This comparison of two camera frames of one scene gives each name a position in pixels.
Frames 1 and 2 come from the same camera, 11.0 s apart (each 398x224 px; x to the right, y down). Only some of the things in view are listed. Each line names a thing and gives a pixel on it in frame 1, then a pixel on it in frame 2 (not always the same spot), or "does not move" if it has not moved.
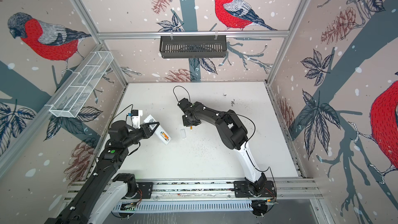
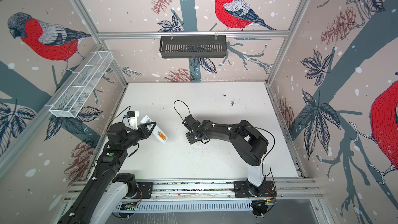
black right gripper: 186,121 -> 190,137
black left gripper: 146,130 does not move
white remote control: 159,131 does not move
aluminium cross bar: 105,35 does not move
